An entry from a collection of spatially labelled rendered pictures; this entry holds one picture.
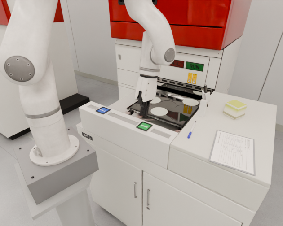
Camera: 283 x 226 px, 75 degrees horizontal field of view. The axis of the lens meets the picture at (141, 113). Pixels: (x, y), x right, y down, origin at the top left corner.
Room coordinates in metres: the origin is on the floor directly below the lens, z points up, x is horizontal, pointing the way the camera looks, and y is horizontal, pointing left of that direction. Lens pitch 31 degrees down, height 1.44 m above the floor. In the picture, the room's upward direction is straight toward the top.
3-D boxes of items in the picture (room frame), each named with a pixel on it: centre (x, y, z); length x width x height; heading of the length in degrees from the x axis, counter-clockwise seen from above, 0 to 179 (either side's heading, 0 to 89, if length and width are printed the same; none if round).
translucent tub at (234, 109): (0.78, -0.46, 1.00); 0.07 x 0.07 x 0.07; 30
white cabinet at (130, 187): (0.89, -0.17, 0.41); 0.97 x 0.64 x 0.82; 56
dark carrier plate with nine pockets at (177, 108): (1.02, -0.17, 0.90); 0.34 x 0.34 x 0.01; 56
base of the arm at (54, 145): (0.58, 0.36, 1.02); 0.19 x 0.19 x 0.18
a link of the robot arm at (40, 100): (0.62, 0.37, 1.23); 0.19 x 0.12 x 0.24; 19
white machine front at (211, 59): (1.32, -0.13, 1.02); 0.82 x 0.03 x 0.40; 56
